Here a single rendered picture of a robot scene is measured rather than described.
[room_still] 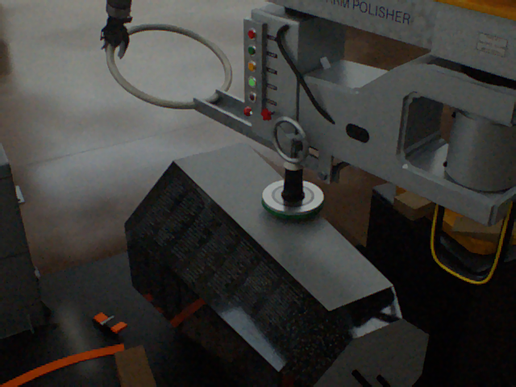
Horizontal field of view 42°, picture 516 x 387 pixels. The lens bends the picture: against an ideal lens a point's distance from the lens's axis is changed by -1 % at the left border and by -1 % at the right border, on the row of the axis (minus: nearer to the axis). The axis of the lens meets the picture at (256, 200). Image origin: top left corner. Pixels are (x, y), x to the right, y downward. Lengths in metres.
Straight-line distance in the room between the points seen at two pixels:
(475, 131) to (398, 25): 0.32
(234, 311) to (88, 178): 2.25
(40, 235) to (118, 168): 0.77
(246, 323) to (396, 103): 0.83
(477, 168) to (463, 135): 0.09
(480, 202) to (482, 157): 0.12
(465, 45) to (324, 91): 0.49
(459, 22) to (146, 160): 3.06
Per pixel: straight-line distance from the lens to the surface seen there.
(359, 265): 2.13
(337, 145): 1.96
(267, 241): 2.21
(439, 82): 1.69
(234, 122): 2.33
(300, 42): 1.95
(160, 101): 2.45
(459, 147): 1.73
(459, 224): 2.41
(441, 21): 1.62
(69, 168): 4.37
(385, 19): 1.73
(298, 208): 2.27
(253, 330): 2.10
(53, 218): 3.91
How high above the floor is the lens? 2.11
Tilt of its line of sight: 33 degrees down
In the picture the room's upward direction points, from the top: straight up
